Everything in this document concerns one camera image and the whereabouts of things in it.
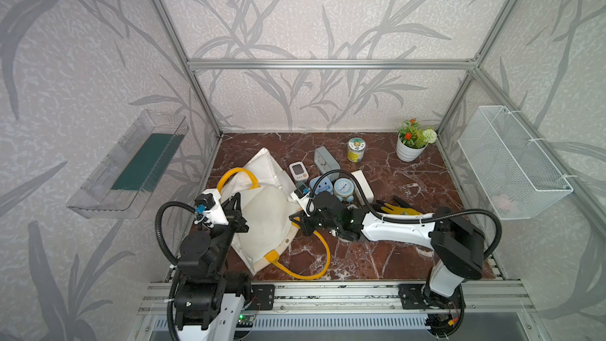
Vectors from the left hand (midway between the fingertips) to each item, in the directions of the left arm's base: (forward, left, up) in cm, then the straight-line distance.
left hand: (241, 195), depth 63 cm
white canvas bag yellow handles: (+5, -4, -23) cm, 24 cm away
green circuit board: (-26, +1, -31) cm, 40 cm away
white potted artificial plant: (+36, -62, -15) cm, 73 cm away
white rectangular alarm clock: (+18, -39, -25) cm, 50 cm away
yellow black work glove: (+10, -47, -27) cm, 55 cm away
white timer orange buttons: (+27, -13, -27) cm, 41 cm away
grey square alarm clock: (+28, -25, -22) cm, 43 cm away
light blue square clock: (+20, -24, -26) cm, 40 cm away
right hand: (+1, -11, -17) cm, 21 cm away
